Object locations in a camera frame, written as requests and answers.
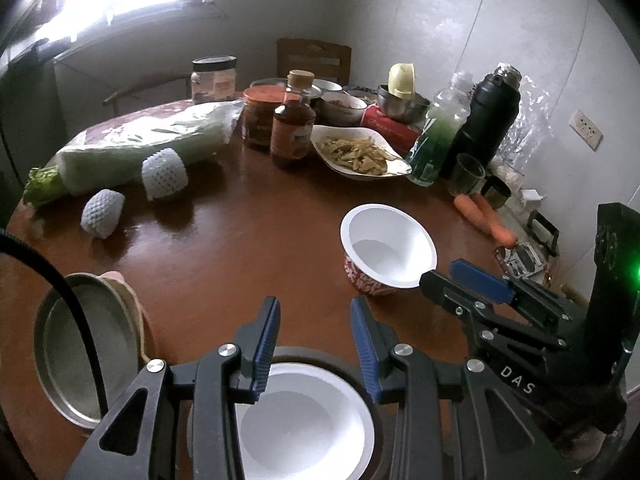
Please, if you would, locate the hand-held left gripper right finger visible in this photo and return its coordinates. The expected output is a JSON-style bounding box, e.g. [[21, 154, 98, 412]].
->
[[350, 296, 573, 480]]

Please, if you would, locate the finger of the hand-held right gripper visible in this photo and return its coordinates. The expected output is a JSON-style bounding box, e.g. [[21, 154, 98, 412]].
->
[[449, 259, 587, 339], [419, 271, 572, 362]]

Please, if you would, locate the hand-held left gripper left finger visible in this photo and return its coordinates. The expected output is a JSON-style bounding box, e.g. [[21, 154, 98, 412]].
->
[[65, 296, 281, 480]]

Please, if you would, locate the stainless steel plate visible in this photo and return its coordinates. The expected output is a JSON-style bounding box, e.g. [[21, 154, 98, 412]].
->
[[33, 272, 141, 431]]

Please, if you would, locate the small silver packet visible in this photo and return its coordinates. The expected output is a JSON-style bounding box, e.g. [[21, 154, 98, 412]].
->
[[495, 242, 547, 281]]

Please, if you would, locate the orange carrot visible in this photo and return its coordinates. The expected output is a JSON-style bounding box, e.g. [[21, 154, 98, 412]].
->
[[472, 194, 518, 249], [454, 194, 490, 231]]

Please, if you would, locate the small black cup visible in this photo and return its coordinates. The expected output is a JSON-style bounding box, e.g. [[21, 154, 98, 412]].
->
[[480, 175, 512, 210]]

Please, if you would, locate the glass cup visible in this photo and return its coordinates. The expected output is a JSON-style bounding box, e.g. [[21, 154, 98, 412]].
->
[[447, 152, 487, 197]]

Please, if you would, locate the pink plate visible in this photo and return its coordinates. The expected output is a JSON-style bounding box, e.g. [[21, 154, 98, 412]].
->
[[97, 270, 153, 361]]

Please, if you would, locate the green liquid plastic bottle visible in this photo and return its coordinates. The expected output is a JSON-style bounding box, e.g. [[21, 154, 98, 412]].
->
[[406, 71, 474, 188]]

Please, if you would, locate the clear plastic bag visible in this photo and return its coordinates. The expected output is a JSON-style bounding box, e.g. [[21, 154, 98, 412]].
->
[[500, 74, 553, 176]]

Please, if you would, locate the white plate of food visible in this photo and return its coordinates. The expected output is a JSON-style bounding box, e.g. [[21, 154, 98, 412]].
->
[[310, 125, 413, 181]]

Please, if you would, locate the black thermos flask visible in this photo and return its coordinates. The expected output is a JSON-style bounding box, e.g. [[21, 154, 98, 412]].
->
[[440, 62, 523, 181]]

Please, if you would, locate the red box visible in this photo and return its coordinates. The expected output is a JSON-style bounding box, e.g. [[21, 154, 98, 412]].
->
[[361, 105, 426, 153]]

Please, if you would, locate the steel bowl with yellow cup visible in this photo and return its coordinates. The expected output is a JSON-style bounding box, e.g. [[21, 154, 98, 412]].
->
[[376, 84, 432, 123]]

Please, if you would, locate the fruit in white foam net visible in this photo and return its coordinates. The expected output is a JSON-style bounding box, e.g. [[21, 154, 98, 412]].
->
[[81, 189, 126, 238], [141, 149, 189, 201]]

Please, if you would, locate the white bowl with food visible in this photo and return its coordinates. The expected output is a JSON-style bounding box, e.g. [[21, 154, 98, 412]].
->
[[320, 91, 369, 126]]

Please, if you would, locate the pale yellow plastic cup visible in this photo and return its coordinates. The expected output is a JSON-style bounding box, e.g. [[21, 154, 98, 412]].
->
[[388, 62, 417, 98]]

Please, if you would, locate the brown sauce bottle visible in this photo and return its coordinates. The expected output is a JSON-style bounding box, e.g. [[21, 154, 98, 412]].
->
[[270, 70, 317, 168]]

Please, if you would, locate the red sauce jar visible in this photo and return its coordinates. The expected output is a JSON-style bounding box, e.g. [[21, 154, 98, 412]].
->
[[242, 85, 287, 151]]

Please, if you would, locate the napa cabbage in plastic wrap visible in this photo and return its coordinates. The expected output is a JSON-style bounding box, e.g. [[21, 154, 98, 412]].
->
[[55, 101, 246, 196]]

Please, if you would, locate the light wooden chair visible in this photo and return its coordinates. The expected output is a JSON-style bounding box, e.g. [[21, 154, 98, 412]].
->
[[276, 38, 352, 86]]

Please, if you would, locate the green celery bunch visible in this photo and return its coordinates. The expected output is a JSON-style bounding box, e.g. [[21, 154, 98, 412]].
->
[[22, 165, 71, 208]]

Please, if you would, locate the glass jar with black lid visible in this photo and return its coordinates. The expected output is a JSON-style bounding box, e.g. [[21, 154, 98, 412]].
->
[[191, 56, 237, 106]]

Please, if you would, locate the dark grey refrigerator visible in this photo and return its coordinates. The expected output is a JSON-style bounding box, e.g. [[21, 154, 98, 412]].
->
[[0, 35, 58, 211]]

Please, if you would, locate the small black frame stand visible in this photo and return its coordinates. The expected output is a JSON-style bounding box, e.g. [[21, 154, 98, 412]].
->
[[527, 210, 561, 257]]

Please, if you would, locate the black cable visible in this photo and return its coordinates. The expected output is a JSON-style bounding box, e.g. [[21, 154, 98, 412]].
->
[[0, 227, 109, 416]]

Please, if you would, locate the wall socket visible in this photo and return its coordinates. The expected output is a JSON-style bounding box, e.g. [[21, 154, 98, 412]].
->
[[570, 109, 604, 152]]

